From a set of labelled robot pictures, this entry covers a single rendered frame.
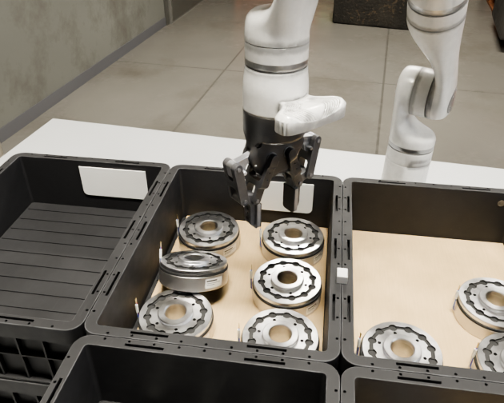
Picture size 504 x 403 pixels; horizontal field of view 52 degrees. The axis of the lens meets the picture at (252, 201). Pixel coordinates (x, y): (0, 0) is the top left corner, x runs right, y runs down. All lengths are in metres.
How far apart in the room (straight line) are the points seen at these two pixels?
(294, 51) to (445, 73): 0.47
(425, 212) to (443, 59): 0.26
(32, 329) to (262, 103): 0.37
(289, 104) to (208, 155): 0.89
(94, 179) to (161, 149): 0.52
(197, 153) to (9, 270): 0.69
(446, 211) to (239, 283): 0.37
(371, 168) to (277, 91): 0.87
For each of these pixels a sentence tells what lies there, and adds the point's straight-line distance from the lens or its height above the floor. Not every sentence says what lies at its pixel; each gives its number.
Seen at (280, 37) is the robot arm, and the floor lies 1.24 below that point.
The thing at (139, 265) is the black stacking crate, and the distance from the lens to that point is 0.77.
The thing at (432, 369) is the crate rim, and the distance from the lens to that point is 0.63.
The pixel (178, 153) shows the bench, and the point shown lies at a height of 0.70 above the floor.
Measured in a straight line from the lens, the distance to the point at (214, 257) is 0.81.
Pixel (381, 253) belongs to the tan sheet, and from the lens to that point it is 0.91.
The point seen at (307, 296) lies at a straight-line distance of 0.76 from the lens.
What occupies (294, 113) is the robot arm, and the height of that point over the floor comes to 1.17.
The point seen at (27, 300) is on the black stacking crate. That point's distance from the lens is 0.87.
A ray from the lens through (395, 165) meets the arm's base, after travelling 1.11.
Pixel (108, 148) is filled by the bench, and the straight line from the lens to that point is 1.53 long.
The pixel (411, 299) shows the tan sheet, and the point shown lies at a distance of 0.84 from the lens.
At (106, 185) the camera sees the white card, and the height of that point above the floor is 0.88.
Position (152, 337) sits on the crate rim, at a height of 0.93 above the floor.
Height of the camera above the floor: 1.39
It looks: 34 degrees down
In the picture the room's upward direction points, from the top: straight up
